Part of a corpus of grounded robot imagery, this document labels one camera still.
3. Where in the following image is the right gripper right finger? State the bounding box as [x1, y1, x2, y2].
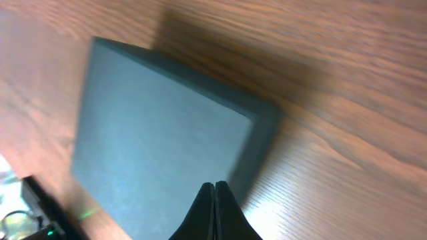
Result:
[215, 181, 262, 240]

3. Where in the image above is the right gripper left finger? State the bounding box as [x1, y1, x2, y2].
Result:
[169, 183, 214, 240]

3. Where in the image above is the dark green hinged gift box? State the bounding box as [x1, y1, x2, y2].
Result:
[71, 37, 283, 239]

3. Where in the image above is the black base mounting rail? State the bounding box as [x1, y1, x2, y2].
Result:
[21, 176, 89, 240]

